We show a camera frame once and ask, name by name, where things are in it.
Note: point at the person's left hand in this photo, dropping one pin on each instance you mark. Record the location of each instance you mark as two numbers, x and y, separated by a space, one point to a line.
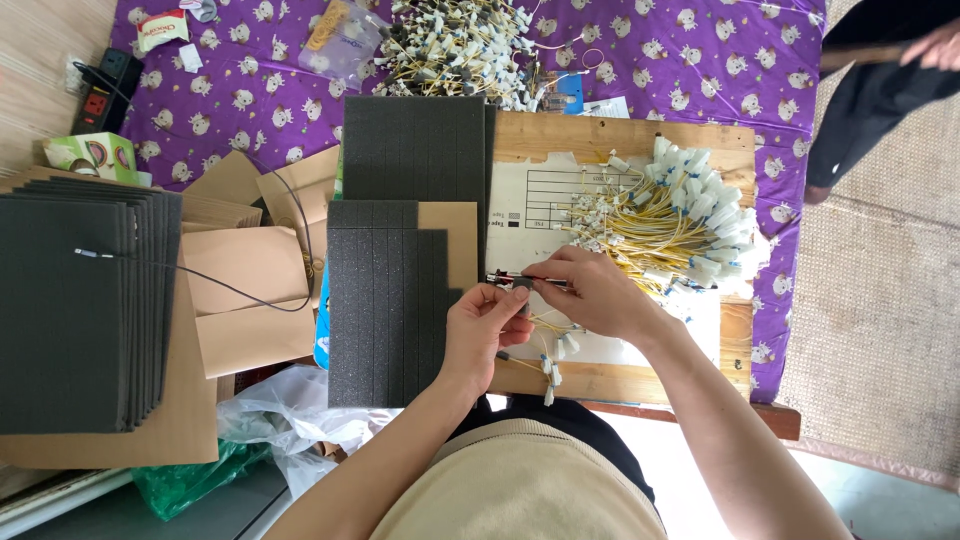
469 337

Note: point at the person's right hand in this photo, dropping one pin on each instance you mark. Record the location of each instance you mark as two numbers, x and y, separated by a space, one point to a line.
607 296

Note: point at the small dark foam piece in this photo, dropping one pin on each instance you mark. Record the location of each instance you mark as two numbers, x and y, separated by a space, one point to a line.
523 283

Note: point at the red black hand tool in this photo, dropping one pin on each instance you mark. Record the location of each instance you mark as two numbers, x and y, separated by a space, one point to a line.
501 280

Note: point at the wooden work board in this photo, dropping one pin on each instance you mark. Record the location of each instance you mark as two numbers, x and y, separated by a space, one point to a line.
622 382

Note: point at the slit dark foam sheet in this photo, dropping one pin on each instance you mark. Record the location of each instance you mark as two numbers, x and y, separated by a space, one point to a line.
375 307

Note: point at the white printed paper sheet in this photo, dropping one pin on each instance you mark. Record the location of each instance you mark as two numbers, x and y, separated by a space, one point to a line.
540 217

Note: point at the brown cardboard backing sheet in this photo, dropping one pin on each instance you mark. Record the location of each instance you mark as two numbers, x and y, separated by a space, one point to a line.
448 217

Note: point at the blue plastic packet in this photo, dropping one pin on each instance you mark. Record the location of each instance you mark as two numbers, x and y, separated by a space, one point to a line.
322 330

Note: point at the person's beige top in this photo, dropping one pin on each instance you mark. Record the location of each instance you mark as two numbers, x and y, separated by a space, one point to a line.
517 487

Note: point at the white plastic bag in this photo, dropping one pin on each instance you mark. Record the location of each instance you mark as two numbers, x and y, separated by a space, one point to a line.
292 424

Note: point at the large dark foam sheet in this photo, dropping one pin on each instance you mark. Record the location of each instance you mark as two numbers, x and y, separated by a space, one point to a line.
412 146

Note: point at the folded brown cardboard sheet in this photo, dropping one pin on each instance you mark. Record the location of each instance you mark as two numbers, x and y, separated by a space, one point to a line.
247 300

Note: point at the heap of brown cardboard sheets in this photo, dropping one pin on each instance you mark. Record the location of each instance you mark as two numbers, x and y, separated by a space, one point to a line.
292 187

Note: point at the loose brown rubber band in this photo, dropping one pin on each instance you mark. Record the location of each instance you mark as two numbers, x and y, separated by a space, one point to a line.
592 58

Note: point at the woven straw mat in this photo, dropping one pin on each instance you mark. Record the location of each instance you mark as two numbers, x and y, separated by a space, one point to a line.
877 315

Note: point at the large brown cardboard sheet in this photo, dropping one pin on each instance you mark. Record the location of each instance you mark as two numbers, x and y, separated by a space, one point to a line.
184 420

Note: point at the green plastic bag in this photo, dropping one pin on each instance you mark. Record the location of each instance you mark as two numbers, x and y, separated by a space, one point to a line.
195 480

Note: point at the purple printed cloth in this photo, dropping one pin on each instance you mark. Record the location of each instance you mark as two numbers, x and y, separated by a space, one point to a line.
247 105

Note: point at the clear bag of rubber bands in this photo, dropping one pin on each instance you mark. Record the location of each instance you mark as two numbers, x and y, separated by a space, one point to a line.
341 41

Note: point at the grey metal ledge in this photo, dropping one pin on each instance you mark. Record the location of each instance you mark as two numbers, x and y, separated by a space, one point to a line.
150 510

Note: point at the small white paper slip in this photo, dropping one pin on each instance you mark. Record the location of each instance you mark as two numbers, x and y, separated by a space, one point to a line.
190 58

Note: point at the stack of dark foam sheets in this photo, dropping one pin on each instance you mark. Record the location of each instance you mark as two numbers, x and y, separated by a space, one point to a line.
67 315

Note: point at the green tissue box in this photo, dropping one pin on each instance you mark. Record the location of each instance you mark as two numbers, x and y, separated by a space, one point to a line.
94 156

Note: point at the white red snack packet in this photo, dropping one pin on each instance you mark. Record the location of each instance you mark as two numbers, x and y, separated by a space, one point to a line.
162 28

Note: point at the black power strip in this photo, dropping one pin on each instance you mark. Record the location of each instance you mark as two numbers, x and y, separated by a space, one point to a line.
109 90

